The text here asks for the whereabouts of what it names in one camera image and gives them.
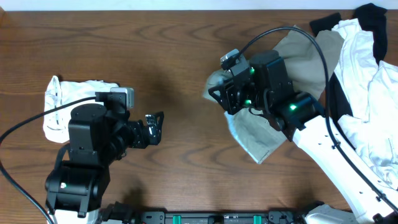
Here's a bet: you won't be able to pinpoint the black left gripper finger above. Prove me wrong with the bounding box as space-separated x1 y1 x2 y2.
146 111 164 134
147 119 162 145

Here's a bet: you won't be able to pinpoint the khaki shorts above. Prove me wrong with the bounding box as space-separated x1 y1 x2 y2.
202 25 345 165

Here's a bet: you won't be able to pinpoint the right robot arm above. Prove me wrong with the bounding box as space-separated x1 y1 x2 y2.
208 49 397 223

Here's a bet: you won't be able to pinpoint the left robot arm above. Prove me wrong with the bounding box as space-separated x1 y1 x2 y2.
45 103 164 223

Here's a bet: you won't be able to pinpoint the folded white cloth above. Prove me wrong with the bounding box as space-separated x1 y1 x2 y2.
42 75 121 144

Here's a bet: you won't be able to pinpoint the white shirt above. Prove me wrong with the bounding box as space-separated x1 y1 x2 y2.
332 19 397 189

